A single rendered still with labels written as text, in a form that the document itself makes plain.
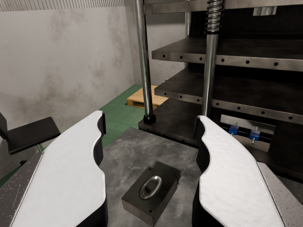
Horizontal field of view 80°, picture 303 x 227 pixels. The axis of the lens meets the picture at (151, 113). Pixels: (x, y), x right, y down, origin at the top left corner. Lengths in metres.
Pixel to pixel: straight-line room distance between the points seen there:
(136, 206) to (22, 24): 2.29
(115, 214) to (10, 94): 1.96
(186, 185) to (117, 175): 0.34
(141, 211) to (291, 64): 0.86
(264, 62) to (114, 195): 0.91
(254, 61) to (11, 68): 2.28
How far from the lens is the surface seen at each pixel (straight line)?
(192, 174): 0.96
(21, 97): 2.57
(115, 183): 0.96
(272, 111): 1.09
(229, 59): 1.02
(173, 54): 1.12
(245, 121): 1.12
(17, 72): 2.54
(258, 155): 1.17
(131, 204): 0.79
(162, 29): 3.80
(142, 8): 1.14
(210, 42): 0.98
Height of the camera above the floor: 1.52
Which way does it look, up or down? 30 degrees down
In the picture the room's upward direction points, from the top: 5 degrees counter-clockwise
